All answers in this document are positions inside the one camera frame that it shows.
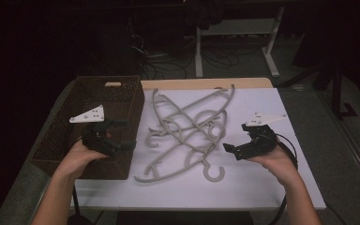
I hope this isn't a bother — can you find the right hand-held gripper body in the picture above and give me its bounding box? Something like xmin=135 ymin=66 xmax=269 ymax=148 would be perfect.
xmin=240 ymin=111 xmax=288 ymax=161

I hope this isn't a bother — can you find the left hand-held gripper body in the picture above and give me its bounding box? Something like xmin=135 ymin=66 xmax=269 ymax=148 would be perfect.
xmin=68 ymin=105 xmax=123 ymax=158

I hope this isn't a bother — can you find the brown woven basket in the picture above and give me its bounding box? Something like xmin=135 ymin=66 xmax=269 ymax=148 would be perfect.
xmin=30 ymin=75 xmax=145 ymax=181

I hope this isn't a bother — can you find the person's right hand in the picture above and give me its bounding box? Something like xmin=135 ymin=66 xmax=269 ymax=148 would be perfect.
xmin=247 ymin=144 xmax=298 ymax=186

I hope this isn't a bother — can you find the person's left hand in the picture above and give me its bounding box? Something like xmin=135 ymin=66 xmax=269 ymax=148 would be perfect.
xmin=54 ymin=140 xmax=109 ymax=182

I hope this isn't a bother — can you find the white table mat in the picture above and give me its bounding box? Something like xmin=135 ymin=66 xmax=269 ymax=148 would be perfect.
xmin=70 ymin=88 xmax=327 ymax=211

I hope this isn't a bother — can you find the dark metal stand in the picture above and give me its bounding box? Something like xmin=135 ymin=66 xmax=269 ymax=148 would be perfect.
xmin=276 ymin=55 xmax=359 ymax=122

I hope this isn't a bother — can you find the dark cloth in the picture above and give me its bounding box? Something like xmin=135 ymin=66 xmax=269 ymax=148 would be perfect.
xmin=185 ymin=0 xmax=227 ymax=31

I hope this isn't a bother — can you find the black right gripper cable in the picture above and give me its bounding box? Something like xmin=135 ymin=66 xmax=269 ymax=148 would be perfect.
xmin=267 ymin=133 xmax=299 ymax=225

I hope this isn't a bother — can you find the tangle of black floor cables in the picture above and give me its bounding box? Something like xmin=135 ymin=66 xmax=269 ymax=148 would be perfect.
xmin=127 ymin=29 xmax=265 ymax=81

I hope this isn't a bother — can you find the white metal desk frame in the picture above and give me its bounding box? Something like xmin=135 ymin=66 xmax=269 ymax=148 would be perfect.
xmin=194 ymin=5 xmax=287 ymax=79

